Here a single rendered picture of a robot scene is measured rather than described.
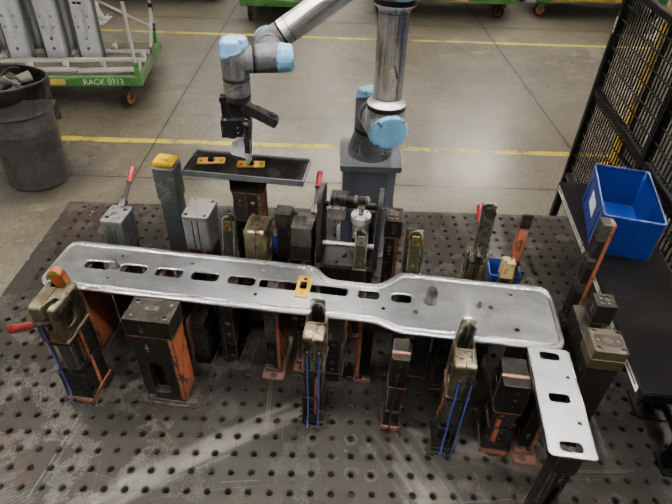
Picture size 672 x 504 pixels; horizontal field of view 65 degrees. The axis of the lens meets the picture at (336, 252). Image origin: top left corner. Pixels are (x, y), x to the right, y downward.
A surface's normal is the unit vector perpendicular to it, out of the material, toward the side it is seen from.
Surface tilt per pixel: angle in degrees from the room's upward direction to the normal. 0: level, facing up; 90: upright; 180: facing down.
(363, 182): 90
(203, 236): 90
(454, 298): 0
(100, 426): 0
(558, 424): 0
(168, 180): 90
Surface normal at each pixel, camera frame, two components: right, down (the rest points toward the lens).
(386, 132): 0.18, 0.72
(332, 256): 0.03, -0.78
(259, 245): -0.13, 0.62
